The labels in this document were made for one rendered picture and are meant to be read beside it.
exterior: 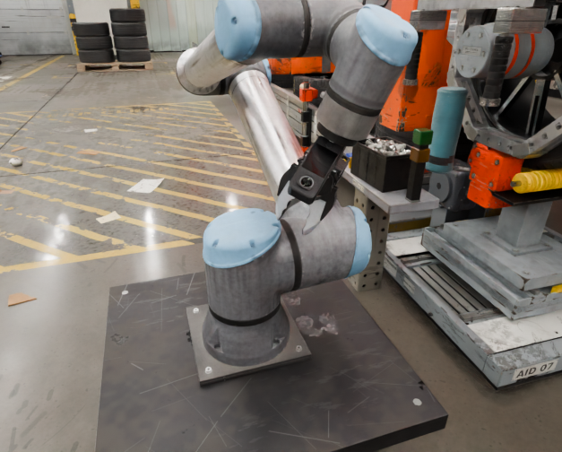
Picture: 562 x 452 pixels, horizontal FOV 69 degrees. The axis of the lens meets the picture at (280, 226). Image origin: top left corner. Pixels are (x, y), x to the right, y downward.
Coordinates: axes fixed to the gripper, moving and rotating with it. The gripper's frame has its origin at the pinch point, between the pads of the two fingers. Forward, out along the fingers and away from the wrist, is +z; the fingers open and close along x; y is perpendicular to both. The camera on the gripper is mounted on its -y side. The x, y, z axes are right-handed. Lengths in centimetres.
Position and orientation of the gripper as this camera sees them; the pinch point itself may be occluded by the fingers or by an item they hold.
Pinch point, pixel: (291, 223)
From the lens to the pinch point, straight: 75.6
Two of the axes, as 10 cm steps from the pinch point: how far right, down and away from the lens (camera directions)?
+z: -3.3, 7.2, 6.1
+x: -8.5, -5.0, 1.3
